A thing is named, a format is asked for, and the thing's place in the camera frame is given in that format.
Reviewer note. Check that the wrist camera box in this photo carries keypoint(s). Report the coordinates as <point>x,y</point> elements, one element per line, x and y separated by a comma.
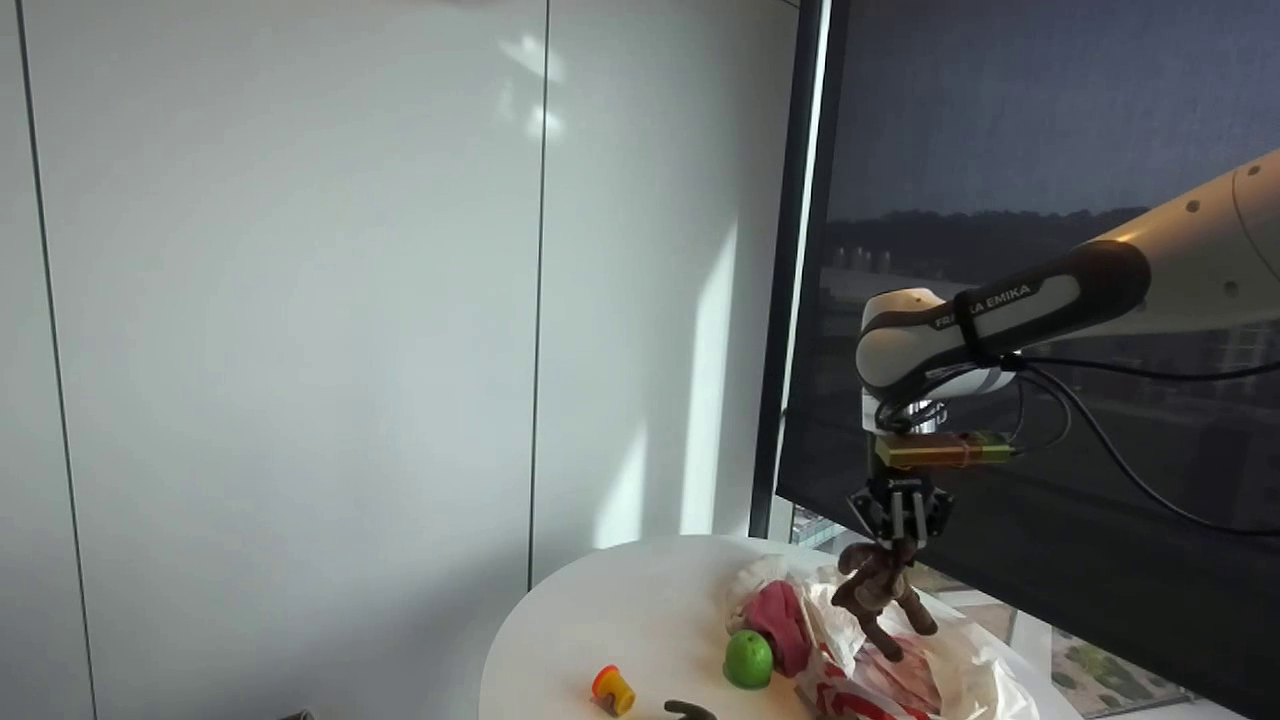
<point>943,448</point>

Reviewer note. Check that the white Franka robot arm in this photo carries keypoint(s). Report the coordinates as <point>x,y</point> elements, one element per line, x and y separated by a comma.
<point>1066,303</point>

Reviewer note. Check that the brown moose plush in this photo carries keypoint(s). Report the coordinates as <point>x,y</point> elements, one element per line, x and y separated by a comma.
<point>880,595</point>

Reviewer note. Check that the bright green apple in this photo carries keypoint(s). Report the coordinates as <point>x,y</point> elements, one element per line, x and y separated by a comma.
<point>751,656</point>

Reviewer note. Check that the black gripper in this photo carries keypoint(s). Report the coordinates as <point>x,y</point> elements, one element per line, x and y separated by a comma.
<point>902,487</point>

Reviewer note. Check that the white red plastic bag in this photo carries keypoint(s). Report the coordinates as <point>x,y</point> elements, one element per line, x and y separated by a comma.
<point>906,652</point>

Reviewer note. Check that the small yellow orange toy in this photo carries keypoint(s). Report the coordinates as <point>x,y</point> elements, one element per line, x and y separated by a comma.
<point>615,691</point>

